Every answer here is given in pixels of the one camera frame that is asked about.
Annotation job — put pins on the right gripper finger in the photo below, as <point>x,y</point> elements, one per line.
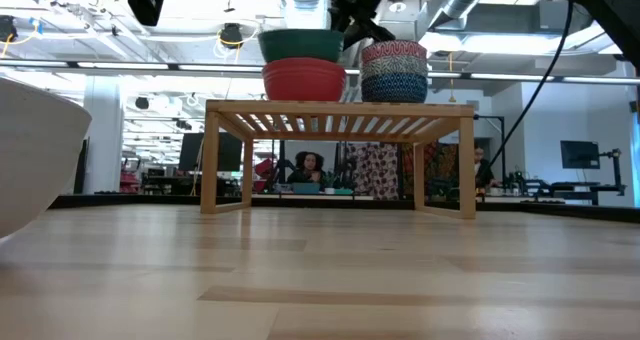
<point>352,39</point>
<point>380,32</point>

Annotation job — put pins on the red patterned bowl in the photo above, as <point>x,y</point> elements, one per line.
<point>394,50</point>

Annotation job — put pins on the plain green bowl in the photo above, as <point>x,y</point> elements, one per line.
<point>300,45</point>

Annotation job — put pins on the blue patterned bowl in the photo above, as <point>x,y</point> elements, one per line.
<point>395,90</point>

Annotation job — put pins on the plain orange-red bowl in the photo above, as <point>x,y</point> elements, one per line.
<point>305,82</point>

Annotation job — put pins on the monitor on arm stand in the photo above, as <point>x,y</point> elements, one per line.
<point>580,155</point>

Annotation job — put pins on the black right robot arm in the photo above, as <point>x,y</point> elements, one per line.
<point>605,10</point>

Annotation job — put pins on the slatted wooden shelf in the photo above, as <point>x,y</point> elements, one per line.
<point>340,110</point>

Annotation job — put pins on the patterned fabric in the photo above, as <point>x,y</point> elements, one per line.
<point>375,170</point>

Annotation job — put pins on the person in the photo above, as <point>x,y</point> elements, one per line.
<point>482,172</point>
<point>307,167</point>

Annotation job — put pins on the teal laptop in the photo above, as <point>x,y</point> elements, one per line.
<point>306,188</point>

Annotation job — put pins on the dark computer monitor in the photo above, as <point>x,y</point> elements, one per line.
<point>192,152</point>

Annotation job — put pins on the plain white bowl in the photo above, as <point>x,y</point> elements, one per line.
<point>35,150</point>

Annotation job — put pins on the silver ventilation duct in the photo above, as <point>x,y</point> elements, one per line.
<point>305,5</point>

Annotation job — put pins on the black ceiling camera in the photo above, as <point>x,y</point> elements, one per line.
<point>231,35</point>

